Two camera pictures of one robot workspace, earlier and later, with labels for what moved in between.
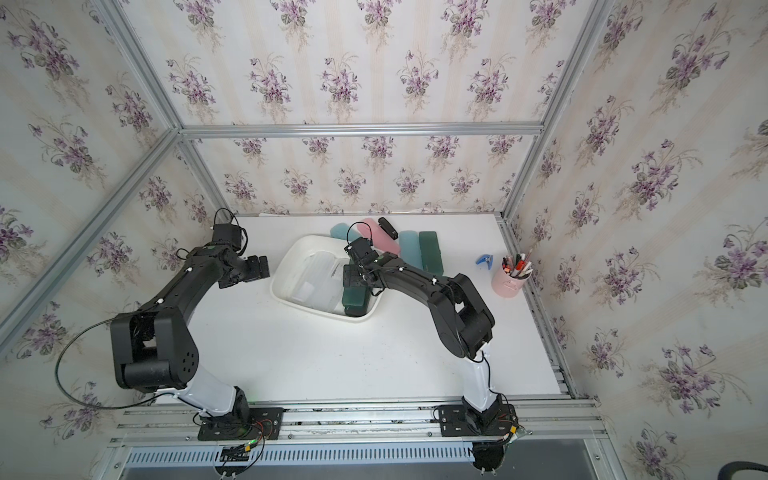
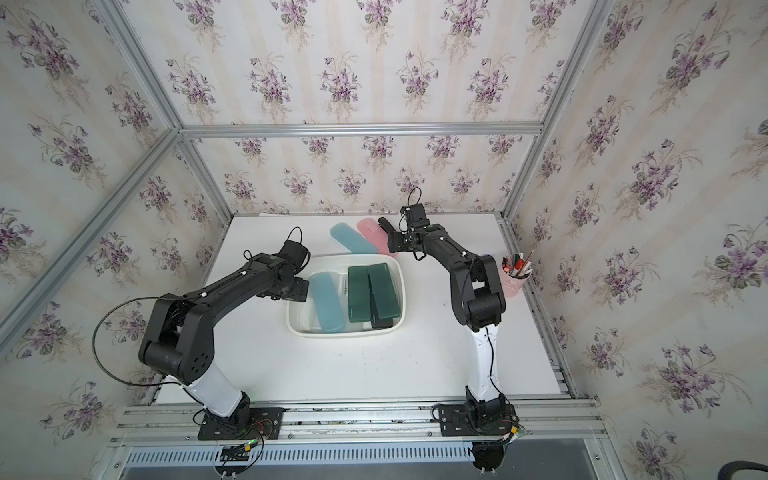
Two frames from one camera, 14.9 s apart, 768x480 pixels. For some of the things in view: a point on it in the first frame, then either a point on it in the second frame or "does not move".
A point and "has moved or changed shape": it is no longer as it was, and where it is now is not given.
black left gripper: [253, 271] to [300, 291]
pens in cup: [518, 266] does not move
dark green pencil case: [430, 252] has moved or changed shape
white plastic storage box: [309, 272] to [300, 315]
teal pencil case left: [339, 231] does not move
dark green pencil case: [356, 300] to [383, 291]
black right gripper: [348, 276] to [394, 241]
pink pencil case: [380, 238] does not move
